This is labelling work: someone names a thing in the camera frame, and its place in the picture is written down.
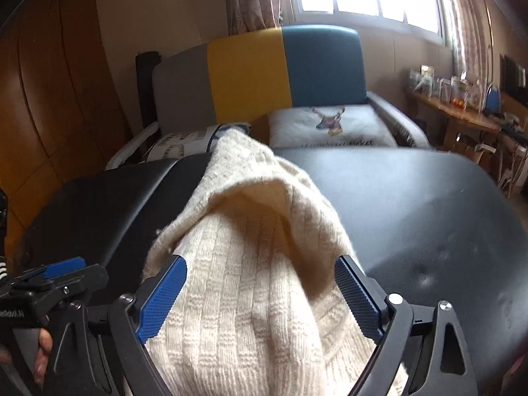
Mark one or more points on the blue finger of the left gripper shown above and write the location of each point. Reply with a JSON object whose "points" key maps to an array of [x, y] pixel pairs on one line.
{"points": [[64, 267]]}

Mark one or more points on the grey yellow blue armchair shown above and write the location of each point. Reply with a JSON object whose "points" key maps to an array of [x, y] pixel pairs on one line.
{"points": [[245, 77]]}

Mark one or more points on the black monitor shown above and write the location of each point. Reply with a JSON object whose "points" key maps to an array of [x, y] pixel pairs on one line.
{"points": [[513, 79]]}

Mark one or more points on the blue bag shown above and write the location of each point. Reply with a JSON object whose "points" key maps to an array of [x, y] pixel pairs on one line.
{"points": [[492, 102]]}

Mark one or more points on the right beige curtain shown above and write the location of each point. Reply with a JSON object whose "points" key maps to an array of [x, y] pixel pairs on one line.
{"points": [[466, 24]]}

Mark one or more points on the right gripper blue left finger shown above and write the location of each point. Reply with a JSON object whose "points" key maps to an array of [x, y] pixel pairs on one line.
{"points": [[136, 318]]}

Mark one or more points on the blue triangle pattern cushion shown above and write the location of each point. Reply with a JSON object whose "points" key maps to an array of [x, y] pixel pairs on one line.
{"points": [[178, 145]]}

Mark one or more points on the wooden side table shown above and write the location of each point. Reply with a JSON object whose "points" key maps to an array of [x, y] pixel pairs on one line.
{"points": [[457, 118]]}

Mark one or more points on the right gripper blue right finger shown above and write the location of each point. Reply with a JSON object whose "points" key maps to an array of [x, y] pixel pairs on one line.
{"points": [[388, 324]]}

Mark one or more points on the cream knitted sweater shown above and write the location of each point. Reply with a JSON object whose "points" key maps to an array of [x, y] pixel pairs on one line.
{"points": [[259, 313]]}

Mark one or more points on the jar with oranges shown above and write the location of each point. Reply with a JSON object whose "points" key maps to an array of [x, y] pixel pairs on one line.
{"points": [[459, 92]]}

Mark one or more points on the person left hand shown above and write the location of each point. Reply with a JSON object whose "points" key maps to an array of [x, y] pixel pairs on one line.
{"points": [[42, 356]]}

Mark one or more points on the deer print cushion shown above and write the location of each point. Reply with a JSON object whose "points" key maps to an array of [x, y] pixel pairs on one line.
{"points": [[328, 126]]}

